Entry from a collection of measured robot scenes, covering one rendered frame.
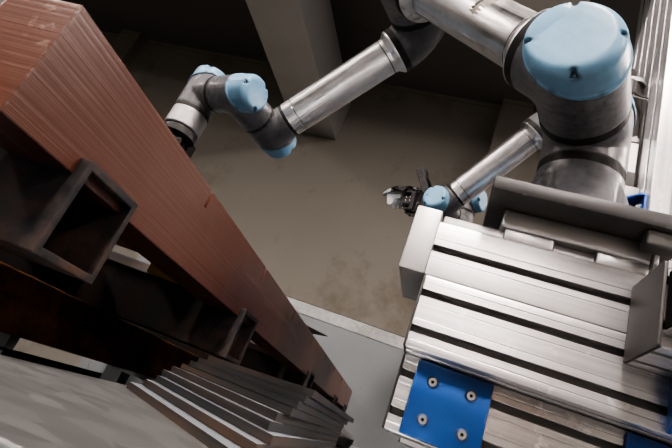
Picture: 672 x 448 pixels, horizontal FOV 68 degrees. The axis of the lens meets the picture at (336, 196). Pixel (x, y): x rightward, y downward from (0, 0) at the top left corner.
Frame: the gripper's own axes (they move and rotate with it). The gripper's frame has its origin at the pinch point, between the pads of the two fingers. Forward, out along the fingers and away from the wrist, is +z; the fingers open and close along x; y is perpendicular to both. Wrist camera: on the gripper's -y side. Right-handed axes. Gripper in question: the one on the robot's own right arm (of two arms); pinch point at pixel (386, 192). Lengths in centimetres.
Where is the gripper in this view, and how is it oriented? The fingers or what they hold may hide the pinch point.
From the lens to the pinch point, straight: 172.6
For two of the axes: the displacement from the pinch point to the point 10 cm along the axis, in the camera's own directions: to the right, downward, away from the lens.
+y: -2.7, 9.1, -3.1
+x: 5.8, 4.1, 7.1
